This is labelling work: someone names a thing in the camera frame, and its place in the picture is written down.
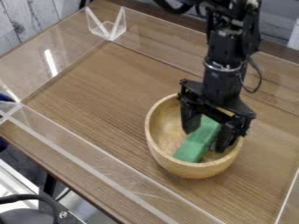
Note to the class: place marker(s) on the brown wooden bowl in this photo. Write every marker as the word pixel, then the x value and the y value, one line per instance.
pixel 164 136

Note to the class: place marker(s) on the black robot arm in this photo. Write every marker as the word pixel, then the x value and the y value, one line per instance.
pixel 233 41

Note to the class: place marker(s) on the green rectangular block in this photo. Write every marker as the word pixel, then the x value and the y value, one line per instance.
pixel 197 141

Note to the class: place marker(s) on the clear acrylic tray enclosure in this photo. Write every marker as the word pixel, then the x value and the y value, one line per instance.
pixel 85 80

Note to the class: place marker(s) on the black table leg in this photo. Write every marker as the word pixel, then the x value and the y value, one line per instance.
pixel 49 184

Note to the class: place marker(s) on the metal bracket with screw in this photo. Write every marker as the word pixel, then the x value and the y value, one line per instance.
pixel 65 216

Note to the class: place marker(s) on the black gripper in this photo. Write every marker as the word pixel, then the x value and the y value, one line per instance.
pixel 215 98

